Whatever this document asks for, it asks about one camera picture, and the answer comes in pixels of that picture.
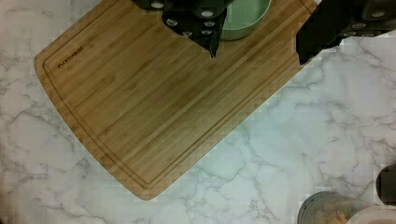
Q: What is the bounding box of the clear glass jar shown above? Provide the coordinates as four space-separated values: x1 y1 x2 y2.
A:
297 191 374 224

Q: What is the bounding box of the dark round object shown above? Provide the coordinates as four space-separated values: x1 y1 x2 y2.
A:
375 164 396 206

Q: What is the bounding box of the bamboo cutting board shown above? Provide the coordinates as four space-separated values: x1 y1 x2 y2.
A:
35 0 316 200

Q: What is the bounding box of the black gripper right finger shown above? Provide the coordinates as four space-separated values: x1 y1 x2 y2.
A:
296 0 396 65

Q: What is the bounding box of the light green bowl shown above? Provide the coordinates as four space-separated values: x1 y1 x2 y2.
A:
220 0 272 41

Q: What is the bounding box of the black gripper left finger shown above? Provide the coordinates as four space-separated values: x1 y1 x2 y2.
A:
132 0 233 59

